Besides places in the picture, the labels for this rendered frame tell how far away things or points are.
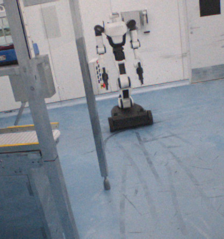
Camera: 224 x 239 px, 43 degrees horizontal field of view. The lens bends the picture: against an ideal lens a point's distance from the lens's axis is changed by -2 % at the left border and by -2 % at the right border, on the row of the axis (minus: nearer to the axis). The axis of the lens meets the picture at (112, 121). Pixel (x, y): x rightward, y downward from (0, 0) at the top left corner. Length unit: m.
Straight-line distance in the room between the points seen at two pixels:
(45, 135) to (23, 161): 0.26
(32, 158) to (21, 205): 0.39
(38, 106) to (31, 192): 0.60
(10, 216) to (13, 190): 0.21
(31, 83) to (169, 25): 4.35
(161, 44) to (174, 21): 0.46
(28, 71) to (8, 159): 0.54
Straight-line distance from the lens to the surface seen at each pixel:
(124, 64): 3.82
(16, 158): 1.63
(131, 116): 3.80
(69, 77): 5.36
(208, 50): 5.78
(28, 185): 1.76
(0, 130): 1.93
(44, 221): 1.88
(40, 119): 1.39
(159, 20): 5.43
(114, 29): 3.75
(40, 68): 1.62
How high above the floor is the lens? 1.49
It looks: 21 degrees down
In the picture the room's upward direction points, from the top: 9 degrees counter-clockwise
